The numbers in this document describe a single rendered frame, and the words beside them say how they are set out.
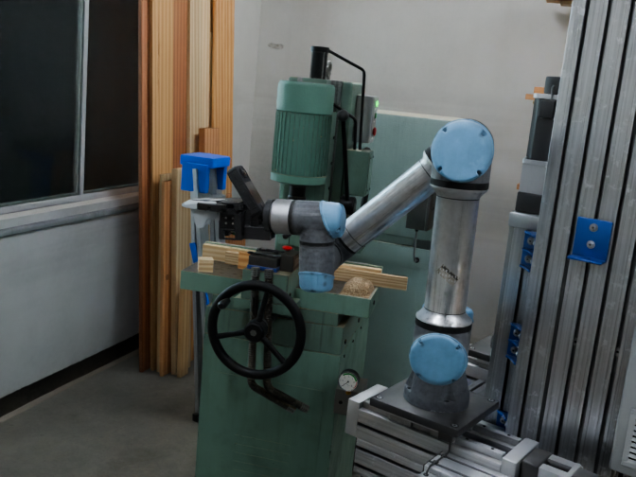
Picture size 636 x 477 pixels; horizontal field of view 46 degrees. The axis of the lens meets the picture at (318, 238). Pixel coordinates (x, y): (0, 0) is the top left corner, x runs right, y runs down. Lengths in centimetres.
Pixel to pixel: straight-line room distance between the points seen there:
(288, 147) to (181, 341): 174
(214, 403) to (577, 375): 118
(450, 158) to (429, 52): 314
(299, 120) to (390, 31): 245
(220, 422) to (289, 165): 85
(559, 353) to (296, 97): 106
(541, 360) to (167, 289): 234
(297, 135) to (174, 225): 154
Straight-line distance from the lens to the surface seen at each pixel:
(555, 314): 175
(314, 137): 227
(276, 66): 489
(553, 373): 179
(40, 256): 342
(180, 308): 374
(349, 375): 222
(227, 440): 248
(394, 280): 234
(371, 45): 467
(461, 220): 149
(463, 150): 145
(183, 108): 397
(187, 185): 320
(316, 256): 156
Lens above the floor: 151
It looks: 12 degrees down
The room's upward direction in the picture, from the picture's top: 5 degrees clockwise
